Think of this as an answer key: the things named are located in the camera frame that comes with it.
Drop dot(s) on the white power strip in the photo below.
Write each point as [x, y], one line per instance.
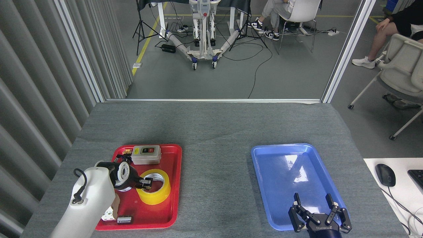
[333, 32]

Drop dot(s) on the black tripod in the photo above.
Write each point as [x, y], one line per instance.
[142, 19]
[247, 23]

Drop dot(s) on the grey push button switch box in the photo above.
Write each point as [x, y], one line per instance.
[145, 158]

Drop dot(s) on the white chair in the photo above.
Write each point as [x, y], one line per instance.
[302, 11]

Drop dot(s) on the black keyboard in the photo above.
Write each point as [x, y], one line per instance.
[417, 178]

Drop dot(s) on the red plastic tray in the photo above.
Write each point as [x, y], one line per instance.
[148, 215]

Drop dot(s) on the grey chair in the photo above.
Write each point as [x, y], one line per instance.
[401, 69]

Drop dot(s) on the black computer mouse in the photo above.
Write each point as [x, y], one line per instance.
[385, 175]

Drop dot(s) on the silver frame post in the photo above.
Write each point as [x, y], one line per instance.
[79, 49]
[348, 49]

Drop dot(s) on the white circuit breaker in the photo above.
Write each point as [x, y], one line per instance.
[110, 215]

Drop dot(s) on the black power adapter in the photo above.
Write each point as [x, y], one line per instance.
[168, 48]

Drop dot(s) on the blue plastic tray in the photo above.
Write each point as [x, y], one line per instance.
[281, 172]

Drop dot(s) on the white wheeled stand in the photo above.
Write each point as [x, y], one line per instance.
[205, 53]

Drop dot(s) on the yellow tape roll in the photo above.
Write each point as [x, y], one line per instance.
[158, 197]

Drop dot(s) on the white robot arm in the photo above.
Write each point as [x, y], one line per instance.
[96, 201]

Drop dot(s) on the silver frame rail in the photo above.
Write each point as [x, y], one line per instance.
[214, 100]

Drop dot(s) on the white side desk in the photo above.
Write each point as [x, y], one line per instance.
[403, 195]

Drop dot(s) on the person in black top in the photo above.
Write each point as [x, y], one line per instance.
[406, 16]

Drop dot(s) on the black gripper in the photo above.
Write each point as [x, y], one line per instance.
[134, 181]
[322, 231]

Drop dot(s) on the person on white chair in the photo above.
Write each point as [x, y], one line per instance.
[272, 8]

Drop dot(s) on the small black block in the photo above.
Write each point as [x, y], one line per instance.
[124, 219]

